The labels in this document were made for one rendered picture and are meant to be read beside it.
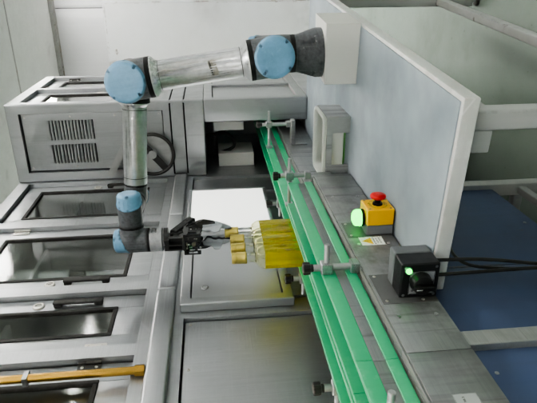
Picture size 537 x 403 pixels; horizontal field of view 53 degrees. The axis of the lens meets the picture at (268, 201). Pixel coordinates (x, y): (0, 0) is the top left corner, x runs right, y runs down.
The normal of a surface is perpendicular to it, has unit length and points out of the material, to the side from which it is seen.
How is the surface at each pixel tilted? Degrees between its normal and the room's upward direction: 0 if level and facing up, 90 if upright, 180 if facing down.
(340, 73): 90
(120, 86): 82
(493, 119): 90
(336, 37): 90
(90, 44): 90
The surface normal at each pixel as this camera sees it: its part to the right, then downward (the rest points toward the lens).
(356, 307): 0.00, -0.92
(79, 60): 0.11, 0.40
